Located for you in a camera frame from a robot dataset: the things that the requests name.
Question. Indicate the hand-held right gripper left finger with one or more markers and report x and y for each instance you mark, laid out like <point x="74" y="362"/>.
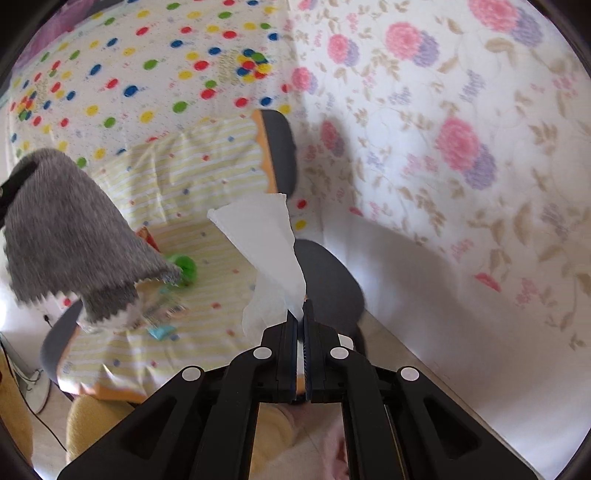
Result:
<point x="288" y="362"/>

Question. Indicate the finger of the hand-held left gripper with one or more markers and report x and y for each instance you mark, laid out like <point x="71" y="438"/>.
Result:
<point x="11" y="184"/>

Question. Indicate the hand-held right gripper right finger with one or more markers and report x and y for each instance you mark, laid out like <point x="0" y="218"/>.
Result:
<point x="315" y="364"/>

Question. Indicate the grey cloth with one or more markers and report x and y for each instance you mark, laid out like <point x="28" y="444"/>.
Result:
<point x="69" y="230"/>

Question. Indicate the white tissue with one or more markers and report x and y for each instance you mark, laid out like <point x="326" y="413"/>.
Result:
<point x="270" y="249"/>

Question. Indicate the white jar with orange label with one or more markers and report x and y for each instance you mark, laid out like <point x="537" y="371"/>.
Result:
<point x="115" y="319"/>

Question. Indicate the pink clothing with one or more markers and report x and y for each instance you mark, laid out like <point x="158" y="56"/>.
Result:
<point x="318" y="443"/>

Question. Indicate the small blue packet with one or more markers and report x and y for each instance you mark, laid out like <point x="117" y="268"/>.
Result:
<point x="162" y="332"/>

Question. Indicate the colourful printed packet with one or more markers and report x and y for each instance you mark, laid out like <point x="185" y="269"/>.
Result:
<point x="164" y="304"/>

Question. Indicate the green plastic bottle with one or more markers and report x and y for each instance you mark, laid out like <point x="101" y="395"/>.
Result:
<point x="182" y="270"/>

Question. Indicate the red snack wrapper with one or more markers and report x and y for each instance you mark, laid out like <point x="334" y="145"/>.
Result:
<point x="148" y="239"/>

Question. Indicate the purple cloth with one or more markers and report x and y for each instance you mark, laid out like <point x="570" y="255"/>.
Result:
<point x="69" y="18"/>

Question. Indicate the polka dot sheet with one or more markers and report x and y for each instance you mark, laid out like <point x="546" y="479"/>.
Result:
<point x="152" y="69"/>

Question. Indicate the yellow striped dotted cloth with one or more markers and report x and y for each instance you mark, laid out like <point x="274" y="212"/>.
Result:
<point x="203" y="184"/>

